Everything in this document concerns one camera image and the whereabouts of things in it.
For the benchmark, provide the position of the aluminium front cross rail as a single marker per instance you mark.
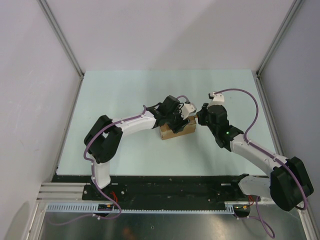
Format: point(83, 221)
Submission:
point(60, 192)

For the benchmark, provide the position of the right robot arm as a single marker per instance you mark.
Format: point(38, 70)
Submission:
point(287, 182)

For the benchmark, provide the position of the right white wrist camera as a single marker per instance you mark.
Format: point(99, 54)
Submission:
point(216, 98)

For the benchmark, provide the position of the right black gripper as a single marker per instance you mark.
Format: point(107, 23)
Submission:
point(200, 114)

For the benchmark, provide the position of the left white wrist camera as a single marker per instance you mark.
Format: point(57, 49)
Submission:
point(187, 110)

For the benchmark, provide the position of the aluminium frame post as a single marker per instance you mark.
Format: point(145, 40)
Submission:
point(280, 34)
point(57, 30)

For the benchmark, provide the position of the left aluminium frame post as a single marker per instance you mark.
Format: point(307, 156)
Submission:
point(57, 30)

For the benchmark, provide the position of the brown cardboard express box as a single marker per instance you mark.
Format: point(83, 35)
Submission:
point(167, 133)

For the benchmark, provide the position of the right aluminium frame post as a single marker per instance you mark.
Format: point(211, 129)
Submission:
point(280, 34)

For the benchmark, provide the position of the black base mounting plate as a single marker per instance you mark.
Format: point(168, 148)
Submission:
point(157, 206)

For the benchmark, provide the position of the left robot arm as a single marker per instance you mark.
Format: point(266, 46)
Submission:
point(103, 139)

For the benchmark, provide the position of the right aluminium side rail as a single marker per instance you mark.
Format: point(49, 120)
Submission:
point(268, 115)

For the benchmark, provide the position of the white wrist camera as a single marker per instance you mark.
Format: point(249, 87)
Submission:
point(187, 110)
point(216, 98)

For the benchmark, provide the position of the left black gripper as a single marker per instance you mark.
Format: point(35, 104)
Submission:
point(181, 123)

